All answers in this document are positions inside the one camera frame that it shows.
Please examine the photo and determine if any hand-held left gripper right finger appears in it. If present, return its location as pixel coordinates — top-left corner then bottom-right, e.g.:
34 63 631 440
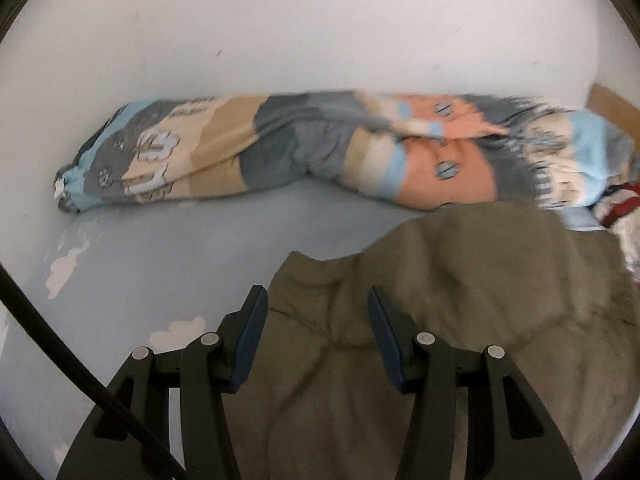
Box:
367 285 583 480

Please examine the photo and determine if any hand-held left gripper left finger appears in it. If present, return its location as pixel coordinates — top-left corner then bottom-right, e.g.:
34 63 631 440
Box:
56 285 269 480

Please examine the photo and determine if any olive hooded puffer jacket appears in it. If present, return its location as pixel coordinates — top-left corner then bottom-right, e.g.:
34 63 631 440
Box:
227 200 640 480

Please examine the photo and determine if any light blue cloud bed sheet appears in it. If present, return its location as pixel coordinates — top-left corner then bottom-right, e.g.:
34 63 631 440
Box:
0 177 640 480

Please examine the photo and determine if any rolled patterned blanket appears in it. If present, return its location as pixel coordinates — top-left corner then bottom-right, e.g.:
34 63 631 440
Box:
52 89 640 212

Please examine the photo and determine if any red white blue patterned quilt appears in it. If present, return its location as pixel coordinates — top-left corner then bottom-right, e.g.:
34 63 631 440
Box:
592 180 640 281

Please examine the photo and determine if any black cable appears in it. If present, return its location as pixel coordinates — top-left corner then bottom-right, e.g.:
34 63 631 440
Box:
0 262 188 480

